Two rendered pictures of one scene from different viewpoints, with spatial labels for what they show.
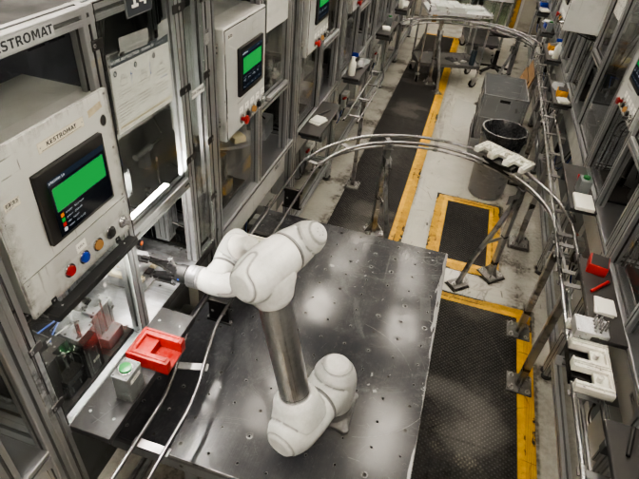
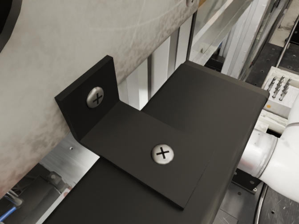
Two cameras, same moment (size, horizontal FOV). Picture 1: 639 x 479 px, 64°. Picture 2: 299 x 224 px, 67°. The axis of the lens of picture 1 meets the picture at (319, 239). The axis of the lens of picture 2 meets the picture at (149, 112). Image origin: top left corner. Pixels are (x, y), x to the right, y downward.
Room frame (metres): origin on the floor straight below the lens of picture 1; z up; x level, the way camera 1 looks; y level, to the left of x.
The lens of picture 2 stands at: (1.15, 0.58, 1.42)
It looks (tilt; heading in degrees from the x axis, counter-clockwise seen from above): 51 degrees down; 20
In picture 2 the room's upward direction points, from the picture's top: straight up
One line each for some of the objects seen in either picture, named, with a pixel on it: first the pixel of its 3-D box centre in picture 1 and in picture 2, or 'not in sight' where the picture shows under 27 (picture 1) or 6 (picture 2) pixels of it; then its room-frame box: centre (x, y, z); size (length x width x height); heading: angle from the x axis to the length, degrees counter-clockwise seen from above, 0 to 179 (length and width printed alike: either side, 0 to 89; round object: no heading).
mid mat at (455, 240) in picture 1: (465, 231); not in sight; (3.32, -1.15, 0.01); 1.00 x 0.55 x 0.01; 167
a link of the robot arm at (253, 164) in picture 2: (195, 277); (251, 150); (1.43, 0.46, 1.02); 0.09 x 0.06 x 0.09; 167
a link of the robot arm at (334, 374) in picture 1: (333, 382); not in sight; (1.13, -0.10, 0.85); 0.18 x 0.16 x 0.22; 148
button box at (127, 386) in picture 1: (125, 378); not in sight; (0.97, 0.57, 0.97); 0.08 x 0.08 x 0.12; 77
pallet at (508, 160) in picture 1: (502, 160); not in sight; (2.99, -1.13, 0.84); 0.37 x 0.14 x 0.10; 45
